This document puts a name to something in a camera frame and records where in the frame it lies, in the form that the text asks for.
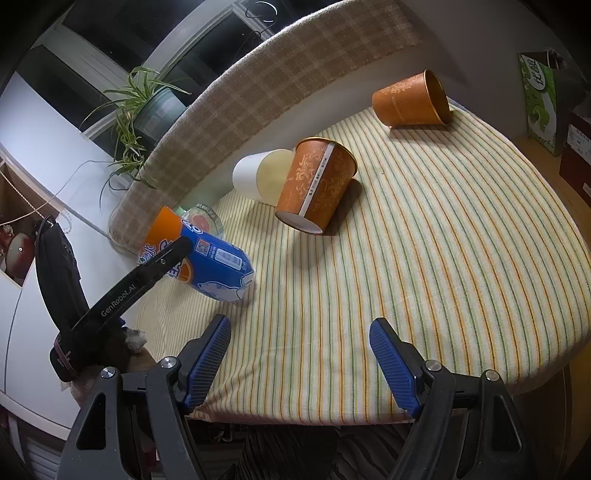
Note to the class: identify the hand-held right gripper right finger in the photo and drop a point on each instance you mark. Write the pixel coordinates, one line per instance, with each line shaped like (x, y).
(392, 364)

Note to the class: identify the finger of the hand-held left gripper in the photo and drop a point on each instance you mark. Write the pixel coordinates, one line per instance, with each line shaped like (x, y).
(166, 258)

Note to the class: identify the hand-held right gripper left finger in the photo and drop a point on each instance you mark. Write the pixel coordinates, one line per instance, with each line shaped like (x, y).
(210, 364)

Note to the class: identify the blue and orange printed cup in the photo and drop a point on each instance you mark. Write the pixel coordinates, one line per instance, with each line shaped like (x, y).
(217, 270)

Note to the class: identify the clear plastic cup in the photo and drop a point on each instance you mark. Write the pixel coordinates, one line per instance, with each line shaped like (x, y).
(205, 219)

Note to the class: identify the white paper cup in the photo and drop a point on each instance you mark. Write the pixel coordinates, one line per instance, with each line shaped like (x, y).
(251, 175)

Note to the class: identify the orange patterned paper cup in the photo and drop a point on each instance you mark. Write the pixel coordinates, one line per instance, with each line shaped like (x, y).
(318, 184)
(406, 104)

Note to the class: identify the red round ornament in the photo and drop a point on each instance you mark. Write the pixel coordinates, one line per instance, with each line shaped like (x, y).
(18, 251)

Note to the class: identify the striped cloth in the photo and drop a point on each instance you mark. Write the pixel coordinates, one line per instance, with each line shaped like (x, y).
(415, 277)

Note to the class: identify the dark green plant pot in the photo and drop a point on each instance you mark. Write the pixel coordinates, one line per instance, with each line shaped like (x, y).
(161, 113)

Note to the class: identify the spider plant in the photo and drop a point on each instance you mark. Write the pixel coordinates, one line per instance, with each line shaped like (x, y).
(127, 115)

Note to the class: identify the plaid cushion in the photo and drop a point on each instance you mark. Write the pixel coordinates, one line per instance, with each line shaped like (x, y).
(258, 101)

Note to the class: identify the dark red box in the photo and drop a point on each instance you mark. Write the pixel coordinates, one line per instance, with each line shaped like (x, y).
(577, 152)

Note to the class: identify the green and white carton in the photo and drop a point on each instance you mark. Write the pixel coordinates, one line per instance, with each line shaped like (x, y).
(542, 101)

